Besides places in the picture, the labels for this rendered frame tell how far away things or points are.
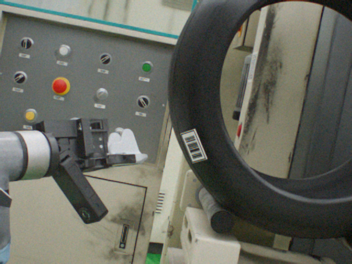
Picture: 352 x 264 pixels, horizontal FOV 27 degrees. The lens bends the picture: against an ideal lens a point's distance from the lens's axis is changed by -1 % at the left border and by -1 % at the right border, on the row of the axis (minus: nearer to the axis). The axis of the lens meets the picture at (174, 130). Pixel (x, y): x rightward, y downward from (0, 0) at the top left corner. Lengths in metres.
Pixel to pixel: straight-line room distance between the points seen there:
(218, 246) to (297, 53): 0.58
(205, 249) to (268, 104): 0.49
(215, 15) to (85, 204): 0.43
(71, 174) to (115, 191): 0.94
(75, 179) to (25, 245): 1.00
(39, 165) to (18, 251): 1.05
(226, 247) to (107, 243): 0.76
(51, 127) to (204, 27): 0.37
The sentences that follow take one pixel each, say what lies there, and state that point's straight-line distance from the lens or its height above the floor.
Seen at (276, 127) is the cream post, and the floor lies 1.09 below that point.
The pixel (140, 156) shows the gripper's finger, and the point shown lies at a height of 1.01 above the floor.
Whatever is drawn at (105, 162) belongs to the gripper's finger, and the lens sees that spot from 1.16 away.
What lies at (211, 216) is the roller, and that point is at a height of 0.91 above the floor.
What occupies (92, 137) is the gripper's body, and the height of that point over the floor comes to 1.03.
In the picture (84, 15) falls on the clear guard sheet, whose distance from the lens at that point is 2.10.
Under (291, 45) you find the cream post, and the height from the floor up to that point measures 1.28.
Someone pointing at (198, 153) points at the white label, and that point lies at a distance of 1.35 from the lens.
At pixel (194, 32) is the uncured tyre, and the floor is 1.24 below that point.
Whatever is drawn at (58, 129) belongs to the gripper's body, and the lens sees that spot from 1.15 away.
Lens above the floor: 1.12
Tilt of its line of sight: 3 degrees down
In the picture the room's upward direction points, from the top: 11 degrees clockwise
